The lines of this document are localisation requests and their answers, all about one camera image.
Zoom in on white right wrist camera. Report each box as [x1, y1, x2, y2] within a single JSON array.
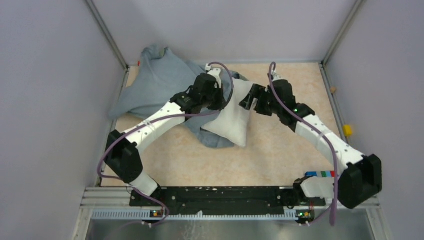
[[270, 71, 284, 82]]

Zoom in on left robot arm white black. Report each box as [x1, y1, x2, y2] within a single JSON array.
[[102, 69, 225, 207]]

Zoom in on small yellow block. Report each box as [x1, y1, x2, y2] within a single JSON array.
[[342, 124, 353, 137]]

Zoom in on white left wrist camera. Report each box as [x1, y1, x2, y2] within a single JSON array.
[[204, 64, 222, 89]]

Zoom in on aluminium frame rail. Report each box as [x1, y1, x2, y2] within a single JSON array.
[[79, 185, 382, 221]]

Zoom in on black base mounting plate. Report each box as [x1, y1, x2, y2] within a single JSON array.
[[129, 186, 326, 216]]

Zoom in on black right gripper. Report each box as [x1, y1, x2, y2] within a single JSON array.
[[239, 84, 282, 117]]

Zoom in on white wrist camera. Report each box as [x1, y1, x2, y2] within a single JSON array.
[[270, 71, 284, 82], [204, 64, 222, 89]]

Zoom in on grey-blue and beige pillowcase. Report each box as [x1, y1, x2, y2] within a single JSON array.
[[108, 45, 249, 146]]

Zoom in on multicolour toy brick stack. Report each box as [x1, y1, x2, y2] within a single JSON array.
[[304, 170, 335, 178]]

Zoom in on white pillow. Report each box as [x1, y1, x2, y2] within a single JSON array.
[[201, 78, 253, 148]]

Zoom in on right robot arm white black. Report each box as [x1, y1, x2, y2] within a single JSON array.
[[239, 79, 383, 209]]

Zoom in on small wooden piece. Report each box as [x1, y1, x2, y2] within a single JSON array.
[[330, 86, 337, 94]]

